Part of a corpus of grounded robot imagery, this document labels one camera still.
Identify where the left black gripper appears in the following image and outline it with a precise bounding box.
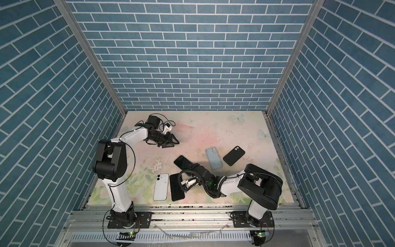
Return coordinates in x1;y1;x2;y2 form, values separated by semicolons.
148;131;180;148

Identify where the blue phone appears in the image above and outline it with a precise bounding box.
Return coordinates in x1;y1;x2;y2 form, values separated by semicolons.
174;155;195;170

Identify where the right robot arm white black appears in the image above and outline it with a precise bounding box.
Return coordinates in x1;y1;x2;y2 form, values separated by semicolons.
178;164;283;226

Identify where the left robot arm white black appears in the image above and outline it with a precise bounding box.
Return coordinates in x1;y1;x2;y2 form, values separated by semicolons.
92;121;180;215

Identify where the light teal case far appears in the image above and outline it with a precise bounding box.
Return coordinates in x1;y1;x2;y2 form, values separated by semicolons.
205;147;223;170

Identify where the black phone case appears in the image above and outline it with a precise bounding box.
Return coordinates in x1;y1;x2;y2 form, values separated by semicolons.
223;146;245;166

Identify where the black phone screen up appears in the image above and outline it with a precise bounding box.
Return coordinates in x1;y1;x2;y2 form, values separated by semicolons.
169;174;185;202

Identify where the white phone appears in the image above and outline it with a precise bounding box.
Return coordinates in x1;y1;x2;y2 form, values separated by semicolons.
153;174;169;201

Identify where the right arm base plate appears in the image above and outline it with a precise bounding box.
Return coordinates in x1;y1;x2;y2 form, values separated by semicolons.
230;211;275;228

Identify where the white slotted cable duct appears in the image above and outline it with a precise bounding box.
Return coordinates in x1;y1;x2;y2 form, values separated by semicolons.
71;231;252;244

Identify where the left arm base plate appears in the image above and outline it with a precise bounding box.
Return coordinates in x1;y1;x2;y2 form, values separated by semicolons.
106;211;152;229

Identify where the aluminium front rail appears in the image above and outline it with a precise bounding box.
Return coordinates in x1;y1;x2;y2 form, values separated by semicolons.
63;205;318;232

